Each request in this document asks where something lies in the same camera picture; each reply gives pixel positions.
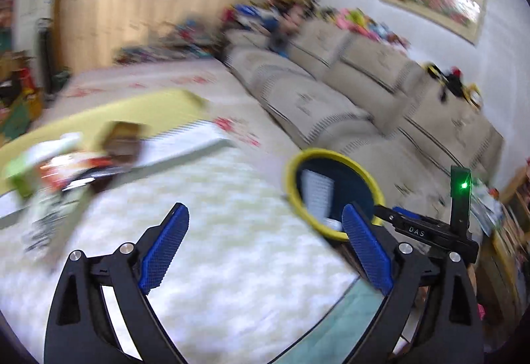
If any beige sofa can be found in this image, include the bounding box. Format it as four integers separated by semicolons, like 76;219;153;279
226;20;503;217

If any patterned tablecloth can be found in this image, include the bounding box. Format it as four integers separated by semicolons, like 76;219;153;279
0;87;387;364

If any white foam net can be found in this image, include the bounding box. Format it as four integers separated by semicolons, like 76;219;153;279
301;169;334;223

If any plush toy pile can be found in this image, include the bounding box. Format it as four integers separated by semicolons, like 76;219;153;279
225;12;482;124

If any black tower fan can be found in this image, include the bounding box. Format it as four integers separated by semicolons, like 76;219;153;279
36;18;59;94

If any white green paper box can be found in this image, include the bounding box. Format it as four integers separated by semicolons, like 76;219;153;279
22;184;94;270

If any yellow rimmed dark trash bin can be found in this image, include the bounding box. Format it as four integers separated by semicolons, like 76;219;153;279
284;149;385;242

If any green white drink bottle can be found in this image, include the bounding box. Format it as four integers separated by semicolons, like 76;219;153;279
1;132;82;198

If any red snack wrapper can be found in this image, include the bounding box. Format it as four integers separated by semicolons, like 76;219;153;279
38;151;114;191

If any brown plastic tray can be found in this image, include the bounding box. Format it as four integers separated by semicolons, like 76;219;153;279
101;121;145;167

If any floral floor mat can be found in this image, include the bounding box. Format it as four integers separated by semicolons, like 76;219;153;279
42;59;299;188

